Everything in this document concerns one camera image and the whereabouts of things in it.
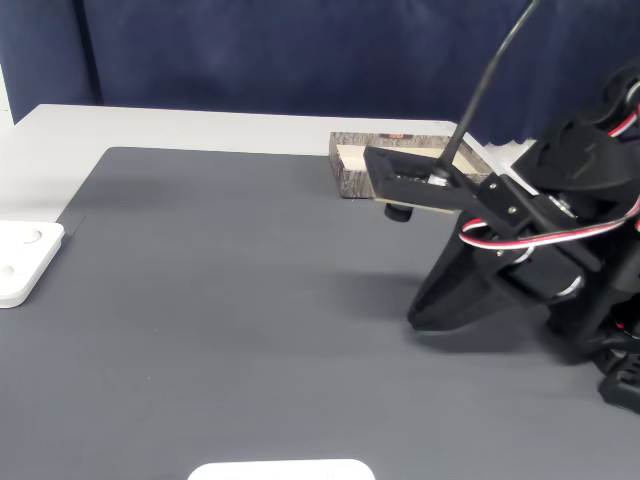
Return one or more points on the bark print cardboard box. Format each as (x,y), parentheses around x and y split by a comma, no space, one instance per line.
(350,182)

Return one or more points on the dark grey table mat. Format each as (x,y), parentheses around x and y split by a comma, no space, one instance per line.
(250,350)

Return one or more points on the white rounded flat device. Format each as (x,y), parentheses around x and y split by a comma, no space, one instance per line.
(280,470)

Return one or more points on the dark blue curtain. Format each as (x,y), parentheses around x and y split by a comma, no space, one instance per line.
(250,50)

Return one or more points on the white plate with round dimples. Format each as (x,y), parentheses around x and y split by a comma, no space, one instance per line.
(25,260)

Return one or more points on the black gripper camera with mount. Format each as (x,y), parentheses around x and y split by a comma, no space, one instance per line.
(400,190)

